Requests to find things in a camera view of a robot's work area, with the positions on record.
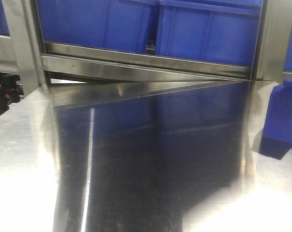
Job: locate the stainless steel shelf rack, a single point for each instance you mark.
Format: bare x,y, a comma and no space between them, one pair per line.
25,53

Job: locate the black equipment with red button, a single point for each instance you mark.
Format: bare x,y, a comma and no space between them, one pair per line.
10,90

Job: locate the blue plastic bin left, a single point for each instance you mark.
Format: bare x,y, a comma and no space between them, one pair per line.
111,24

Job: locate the blue bottle-shaped part right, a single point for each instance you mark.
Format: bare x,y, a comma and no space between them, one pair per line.
278,121

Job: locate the blue plastic bin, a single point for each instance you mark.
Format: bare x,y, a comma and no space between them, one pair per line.
111,24
214,31

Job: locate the blue plastic bin right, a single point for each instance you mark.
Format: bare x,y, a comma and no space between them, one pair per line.
214,31

